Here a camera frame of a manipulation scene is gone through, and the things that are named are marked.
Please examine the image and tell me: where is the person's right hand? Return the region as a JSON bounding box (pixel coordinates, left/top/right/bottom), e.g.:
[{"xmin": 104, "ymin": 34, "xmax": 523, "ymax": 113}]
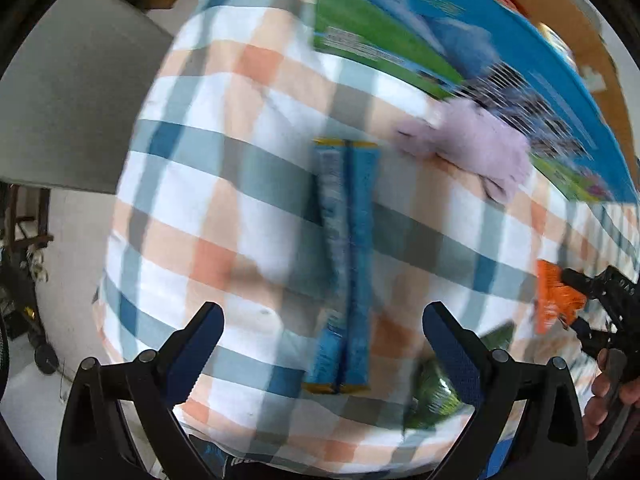
[{"xmin": 582, "ymin": 347, "xmax": 640, "ymax": 442}]

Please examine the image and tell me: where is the brown cardboard box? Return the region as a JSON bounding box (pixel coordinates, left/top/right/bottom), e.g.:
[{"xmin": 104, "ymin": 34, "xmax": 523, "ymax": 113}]
[{"xmin": 440, "ymin": 0, "xmax": 632, "ymax": 128}]

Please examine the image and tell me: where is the blue stick packet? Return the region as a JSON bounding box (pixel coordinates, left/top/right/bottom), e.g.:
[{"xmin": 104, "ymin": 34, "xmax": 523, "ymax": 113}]
[
  {"xmin": 301, "ymin": 136, "xmax": 352, "ymax": 394},
  {"xmin": 339, "ymin": 140, "xmax": 379, "ymax": 394}
]

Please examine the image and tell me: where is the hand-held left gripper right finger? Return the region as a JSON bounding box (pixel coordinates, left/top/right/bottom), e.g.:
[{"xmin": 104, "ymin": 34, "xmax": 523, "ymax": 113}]
[{"xmin": 422, "ymin": 301, "xmax": 589, "ymax": 480}]

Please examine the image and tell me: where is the large blue printed box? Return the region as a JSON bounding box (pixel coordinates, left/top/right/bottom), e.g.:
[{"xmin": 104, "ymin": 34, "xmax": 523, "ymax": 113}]
[{"xmin": 312, "ymin": 0, "xmax": 640, "ymax": 206}]

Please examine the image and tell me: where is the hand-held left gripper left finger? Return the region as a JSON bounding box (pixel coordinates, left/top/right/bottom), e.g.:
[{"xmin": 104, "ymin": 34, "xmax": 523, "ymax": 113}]
[{"xmin": 57, "ymin": 302, "xmax": 225, "ymax": 480}]

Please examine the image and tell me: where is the orange snack packet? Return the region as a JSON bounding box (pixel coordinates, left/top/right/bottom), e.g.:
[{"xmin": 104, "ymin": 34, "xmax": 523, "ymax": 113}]
[{"xmin": 535, "ymin": 259, "xmax": 587, "ymax": 336}]

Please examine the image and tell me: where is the green snack packet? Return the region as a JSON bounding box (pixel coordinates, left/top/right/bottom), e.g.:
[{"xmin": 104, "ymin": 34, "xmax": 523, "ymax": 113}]
[{"xmin": 404, "ymin": 322, "xmax": 516, "ymax": 432}]

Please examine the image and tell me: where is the purple plush toy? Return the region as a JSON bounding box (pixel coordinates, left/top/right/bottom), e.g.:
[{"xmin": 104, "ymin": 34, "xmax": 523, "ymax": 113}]
[{"xmin": 396, "ymin": 97, "xmax": 534, "ymax": 205}]

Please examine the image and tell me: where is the dark wheeled stand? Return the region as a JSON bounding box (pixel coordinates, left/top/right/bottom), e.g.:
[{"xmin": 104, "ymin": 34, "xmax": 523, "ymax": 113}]
[{"xmin": 0, "ymin": 182, "xmax": 60, "ymax": 376}]

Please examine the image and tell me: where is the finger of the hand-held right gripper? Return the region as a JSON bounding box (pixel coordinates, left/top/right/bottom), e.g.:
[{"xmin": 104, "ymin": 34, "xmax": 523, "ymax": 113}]
[
  {"xmin": 569, "ymin": 316, "xmax": 608, "ymax": 358},
  {"xmin": 561, "ymin": 267, "xmax": 608, "ymax": 295}
]

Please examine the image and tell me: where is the plaid blanket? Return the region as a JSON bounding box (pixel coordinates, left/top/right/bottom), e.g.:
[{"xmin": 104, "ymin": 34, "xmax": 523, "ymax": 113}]
[{"xmin": 92, "ymin": 0, "xmax": 640, "ymax": 478}]

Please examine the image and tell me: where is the grey cushion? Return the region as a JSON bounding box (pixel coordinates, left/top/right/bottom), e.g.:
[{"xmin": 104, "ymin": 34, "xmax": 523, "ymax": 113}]
[{"xmin": 0, "ymin": 0, "xmax": 174, "ymax": 196}]

